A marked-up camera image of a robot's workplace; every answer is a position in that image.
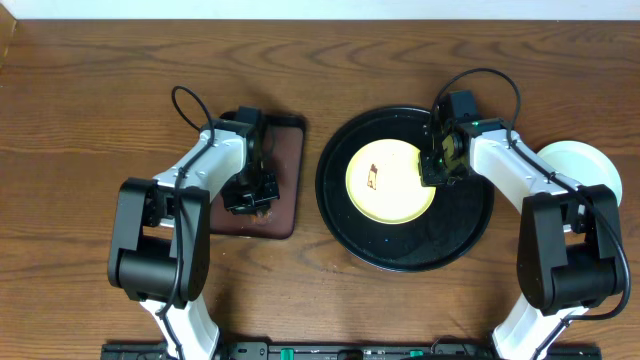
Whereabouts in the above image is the green orange sponge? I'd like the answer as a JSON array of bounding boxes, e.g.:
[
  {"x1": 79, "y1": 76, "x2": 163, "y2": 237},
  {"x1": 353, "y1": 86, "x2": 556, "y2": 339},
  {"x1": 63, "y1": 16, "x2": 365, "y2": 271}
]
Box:
[{"x1": 251, "y1": 209, "x2": 273, "y2": 226}]

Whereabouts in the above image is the yellow plate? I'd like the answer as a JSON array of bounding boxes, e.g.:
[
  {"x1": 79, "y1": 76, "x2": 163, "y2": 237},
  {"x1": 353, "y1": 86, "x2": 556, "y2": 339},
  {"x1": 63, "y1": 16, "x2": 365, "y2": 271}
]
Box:
[{"x1": 345, "y1": 139, "x2": 436, "y2": 225}]

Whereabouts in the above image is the light green plate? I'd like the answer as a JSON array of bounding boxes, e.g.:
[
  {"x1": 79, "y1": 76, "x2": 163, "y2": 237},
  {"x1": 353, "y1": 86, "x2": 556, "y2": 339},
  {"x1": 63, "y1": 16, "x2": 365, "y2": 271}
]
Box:
[{"x1": 537, "y1": 140, "x2": 623, "y2": 205}]

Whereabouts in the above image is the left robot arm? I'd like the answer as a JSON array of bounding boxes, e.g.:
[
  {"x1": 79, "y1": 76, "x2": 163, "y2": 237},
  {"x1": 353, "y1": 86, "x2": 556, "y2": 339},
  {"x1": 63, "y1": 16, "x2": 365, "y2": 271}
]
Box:
[{"x1": 108, "y1": 120, "x2": 279, "y2": 359}]

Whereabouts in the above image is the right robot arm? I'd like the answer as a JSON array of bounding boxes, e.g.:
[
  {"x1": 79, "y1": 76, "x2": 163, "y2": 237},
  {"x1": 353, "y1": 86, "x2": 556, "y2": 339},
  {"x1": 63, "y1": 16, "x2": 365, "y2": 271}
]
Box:
[{"x1": 419, "y1": 118, "x2": 631, "y2": 359}]

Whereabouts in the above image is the round black tray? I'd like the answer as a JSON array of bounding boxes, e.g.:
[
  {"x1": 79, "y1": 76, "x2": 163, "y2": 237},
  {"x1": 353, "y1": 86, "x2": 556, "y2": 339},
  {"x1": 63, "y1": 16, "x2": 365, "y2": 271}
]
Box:
[{"x1": 315, "y1": 106, "x2": 494, "y2": 272}]

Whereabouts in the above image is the rectangular black brown tray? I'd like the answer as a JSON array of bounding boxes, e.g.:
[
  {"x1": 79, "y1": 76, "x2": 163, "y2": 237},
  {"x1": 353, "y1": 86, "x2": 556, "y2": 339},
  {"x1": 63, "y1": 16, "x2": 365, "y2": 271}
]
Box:
[{"x1": 210, "y1": 114, "x2": 306, "y2": 240}]

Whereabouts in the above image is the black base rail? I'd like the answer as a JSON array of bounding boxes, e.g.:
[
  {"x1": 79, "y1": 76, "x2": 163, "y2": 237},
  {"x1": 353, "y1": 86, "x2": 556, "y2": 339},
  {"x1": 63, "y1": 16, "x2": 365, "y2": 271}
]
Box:
[{"x1": 100, "y1": 342, "x2": 603, "y2": 360}]

